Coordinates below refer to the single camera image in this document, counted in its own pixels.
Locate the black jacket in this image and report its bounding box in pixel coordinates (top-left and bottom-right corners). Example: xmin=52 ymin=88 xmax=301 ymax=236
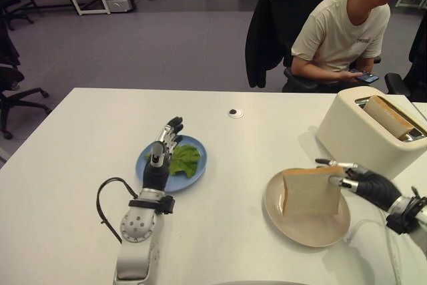
xmin=244 ymin=0 xmax=294 ymax=89

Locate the beige plate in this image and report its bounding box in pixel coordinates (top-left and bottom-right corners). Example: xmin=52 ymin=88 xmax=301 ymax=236
xmin=264 ymin=168 xmax=352 ymax=249

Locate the black smartphone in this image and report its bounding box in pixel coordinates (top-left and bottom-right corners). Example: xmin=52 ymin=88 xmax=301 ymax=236
xmin=348 ymin=68 xmax=380 ymax=84

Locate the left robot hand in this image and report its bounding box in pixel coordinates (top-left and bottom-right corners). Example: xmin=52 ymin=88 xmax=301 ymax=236
xmin=141 ymin=116 xmax=185 ymax=194

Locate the blue plate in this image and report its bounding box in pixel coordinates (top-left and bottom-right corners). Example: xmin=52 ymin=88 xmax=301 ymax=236
xmin=135 ymin=134 xmax=208 ymax=194

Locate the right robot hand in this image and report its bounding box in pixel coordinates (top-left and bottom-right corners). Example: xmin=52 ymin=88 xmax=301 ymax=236
xmin=315 ymin=158 xmax=404 ymax=213

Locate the person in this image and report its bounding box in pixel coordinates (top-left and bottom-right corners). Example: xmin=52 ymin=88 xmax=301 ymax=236
xmin=290 ymin=0 xmax=415 ymax=86

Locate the black office chair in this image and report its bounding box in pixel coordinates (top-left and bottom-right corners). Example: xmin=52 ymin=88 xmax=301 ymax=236
xmin=0 ymin=63 xmax=53 ymax=141
xmin=384 ymin=13 xmax=427 ymax=103
xmin=0 ymin=0 xmax=35 ymax=31
xmin=256 ymin=0 xmax=382 ymax=93

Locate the cream toaster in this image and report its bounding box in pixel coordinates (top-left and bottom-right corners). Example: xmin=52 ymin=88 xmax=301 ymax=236
xmin=314 ymin=86 xmax=427 ymax=181

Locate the bread slice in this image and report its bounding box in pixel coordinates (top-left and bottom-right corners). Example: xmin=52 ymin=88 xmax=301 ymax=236
xmin=362 ymin=95 xmax=415 ymax=139
xmin=282 ymin=166 xmax=345 ymax=217

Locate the black cable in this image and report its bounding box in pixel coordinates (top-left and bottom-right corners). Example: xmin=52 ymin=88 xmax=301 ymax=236
xmin=96 ymin=178 xmax=140 ymax=244
xmin=410 ymin=186 xmax=427 ymax=206

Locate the green lettuce leaf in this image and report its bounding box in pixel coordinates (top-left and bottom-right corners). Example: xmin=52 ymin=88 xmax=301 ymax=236
xmin=143 ymin=144 xmax=202 ymax=179

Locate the white cord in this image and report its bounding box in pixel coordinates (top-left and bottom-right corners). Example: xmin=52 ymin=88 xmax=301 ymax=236
xmin=343 ymin=218 xmax=406 ymax=285

